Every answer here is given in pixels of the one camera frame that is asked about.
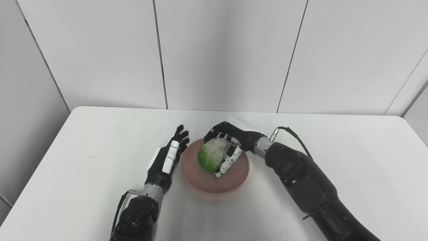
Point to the pink plate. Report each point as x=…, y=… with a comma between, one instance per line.
x=220, y=184

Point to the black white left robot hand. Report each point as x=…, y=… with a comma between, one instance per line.
x=162, y=167

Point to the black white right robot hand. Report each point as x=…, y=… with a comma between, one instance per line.
x=244, y=137

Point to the green white cabbage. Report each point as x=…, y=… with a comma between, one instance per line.
x=212, y=157

